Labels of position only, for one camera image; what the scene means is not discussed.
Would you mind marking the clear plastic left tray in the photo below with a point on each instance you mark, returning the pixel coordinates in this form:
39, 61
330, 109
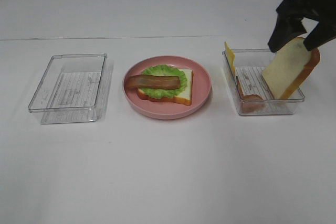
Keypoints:
73, 89

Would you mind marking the yellow cheese slice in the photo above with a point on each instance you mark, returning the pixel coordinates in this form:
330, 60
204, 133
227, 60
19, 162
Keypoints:
230, 57

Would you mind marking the clear plastic right tray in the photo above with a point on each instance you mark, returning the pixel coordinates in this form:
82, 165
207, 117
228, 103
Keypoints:
249, 64

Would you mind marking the clear plastic tray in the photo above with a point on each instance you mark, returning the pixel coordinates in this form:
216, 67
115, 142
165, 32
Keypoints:
73, 89
249, 64

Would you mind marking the tray bread slice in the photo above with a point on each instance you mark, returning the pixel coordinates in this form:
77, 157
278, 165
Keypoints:
184, 97
290, 67

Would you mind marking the pink plate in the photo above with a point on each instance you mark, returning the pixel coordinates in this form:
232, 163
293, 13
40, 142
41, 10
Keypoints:
201, 89

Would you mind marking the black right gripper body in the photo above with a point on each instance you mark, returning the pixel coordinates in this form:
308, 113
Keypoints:
322, 11

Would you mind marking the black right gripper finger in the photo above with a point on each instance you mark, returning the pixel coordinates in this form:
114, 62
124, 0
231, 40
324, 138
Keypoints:
320, 35
285, 30

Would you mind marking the green lettuce leaf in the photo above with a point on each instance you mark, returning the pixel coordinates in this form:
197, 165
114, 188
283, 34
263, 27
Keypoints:
165, 70

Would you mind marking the tray bacon strip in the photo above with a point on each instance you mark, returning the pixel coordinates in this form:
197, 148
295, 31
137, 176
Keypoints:
154, 82
251, 102

